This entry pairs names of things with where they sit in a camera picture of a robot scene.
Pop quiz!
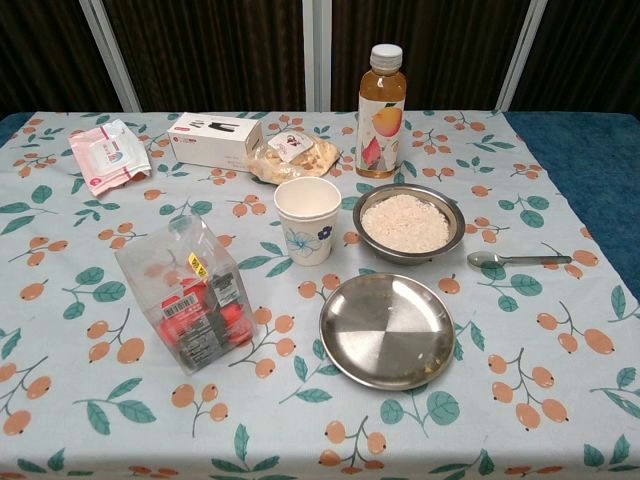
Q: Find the white rice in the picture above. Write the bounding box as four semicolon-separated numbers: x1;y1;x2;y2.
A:
360;194;451;254

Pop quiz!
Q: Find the metal spoon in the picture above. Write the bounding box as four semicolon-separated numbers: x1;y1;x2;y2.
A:
467;251;573;271

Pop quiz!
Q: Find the white flower paper cup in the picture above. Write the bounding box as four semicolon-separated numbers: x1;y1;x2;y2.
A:
273;176;343;267

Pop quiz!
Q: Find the metal bowl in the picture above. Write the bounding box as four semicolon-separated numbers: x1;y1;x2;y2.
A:
352;182;466;266

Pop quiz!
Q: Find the clear bag of snacks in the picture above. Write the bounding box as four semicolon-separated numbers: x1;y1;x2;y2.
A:
244;130;342;184

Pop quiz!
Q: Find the round metal plate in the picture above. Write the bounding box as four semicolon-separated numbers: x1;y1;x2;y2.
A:
319;272;457;391

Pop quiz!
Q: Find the peach tea bottle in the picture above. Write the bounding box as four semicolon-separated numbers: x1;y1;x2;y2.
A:
355;43;407;179

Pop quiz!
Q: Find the clear box of tomatoes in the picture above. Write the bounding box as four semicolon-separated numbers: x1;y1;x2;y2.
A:
114;213;258;377

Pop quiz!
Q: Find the white cardboard box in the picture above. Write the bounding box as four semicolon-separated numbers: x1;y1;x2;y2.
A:
166;112;264;173

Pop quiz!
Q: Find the pink wet wipes pack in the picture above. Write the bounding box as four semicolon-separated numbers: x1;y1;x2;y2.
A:
67;118;152;197

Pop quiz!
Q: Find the floral fruit print tablecloth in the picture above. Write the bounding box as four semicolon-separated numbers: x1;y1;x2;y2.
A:
0;109;640;480

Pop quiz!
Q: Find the blue table cover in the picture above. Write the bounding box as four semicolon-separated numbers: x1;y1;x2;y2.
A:
0;110;640;307

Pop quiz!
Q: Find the white frame post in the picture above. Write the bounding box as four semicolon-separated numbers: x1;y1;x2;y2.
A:
302;0;334;113
78;0;143;113
496;0;549;112

